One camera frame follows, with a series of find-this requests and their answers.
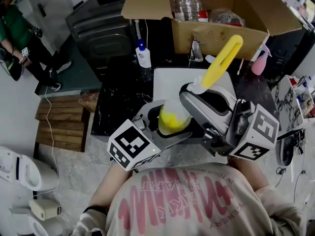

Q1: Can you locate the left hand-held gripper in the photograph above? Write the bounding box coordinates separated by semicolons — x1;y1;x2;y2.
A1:
107;99;193;171

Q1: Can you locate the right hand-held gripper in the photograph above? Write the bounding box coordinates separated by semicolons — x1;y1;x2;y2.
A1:
179;84;280;161

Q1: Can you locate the yellow handled bottle brush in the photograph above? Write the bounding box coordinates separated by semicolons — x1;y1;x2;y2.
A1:
161;34;244;130

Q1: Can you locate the person's right forearm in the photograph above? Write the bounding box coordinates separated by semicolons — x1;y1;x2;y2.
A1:
227;156;270;189

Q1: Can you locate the person's left forearm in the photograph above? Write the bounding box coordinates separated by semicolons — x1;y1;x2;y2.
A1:
88;165;133;207

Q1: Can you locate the white rectangular sink basin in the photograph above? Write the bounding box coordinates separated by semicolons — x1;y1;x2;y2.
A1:
153;67;234;103

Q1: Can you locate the chrome faucet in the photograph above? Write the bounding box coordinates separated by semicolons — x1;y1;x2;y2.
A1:
189;39;206;62

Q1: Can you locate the pink spray bottle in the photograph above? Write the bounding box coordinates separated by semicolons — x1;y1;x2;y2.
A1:
251;44;273;76

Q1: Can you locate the open cardboard box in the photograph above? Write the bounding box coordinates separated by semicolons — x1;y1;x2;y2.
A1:
121;0;303;60

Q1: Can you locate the white blue pump soap bottle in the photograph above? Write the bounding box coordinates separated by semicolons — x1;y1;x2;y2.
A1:
135;39;152;69

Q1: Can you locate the marble pattern storage rack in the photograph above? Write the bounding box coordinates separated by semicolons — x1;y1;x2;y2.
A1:
270;74;315;140

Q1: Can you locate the brown mottled board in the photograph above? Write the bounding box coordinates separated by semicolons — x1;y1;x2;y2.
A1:
78;91;100;113

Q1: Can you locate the black oval device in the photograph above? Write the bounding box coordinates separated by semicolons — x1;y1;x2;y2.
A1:
275;135;295;167

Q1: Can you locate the clear plastic bag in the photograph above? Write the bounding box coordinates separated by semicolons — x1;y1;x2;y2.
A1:
209;8;246;27

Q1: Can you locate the black cabinet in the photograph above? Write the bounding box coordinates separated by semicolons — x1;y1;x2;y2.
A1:
264;18;315;83

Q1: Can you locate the grey raised platform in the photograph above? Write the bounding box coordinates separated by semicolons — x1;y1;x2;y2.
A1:
34;38;102;99

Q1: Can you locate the brown wooden pallet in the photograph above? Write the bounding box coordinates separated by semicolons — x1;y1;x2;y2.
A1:
35;96;91;152

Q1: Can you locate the large clear plastic bottle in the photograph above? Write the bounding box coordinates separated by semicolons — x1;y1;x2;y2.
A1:
168;0;205;22

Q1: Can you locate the beige shirt with pink print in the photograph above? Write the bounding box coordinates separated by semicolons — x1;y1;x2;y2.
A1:
71;163;308;236

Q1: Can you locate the black wristband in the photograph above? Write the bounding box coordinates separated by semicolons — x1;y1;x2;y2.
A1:
83;205;109;215

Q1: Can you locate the black washing machine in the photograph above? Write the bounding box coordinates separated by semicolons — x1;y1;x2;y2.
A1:
65;0;138;82

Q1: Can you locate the beige power adapter box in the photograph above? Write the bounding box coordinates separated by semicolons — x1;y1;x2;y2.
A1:
29;199;62;221

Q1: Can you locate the white toilet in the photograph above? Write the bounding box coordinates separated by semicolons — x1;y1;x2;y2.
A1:
0;146;60;192

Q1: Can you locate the white plastic appliance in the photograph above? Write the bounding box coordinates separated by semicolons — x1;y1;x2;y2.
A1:
8;206;64;236

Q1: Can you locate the black floor cable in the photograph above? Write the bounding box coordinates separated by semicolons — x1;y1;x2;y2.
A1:
274;166;286;188
294;170;307;201

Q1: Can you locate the white drain hose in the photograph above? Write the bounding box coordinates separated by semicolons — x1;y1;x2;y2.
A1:
134;19;143;41

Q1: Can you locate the white power cable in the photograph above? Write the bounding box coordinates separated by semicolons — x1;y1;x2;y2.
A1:
33;69;60;196

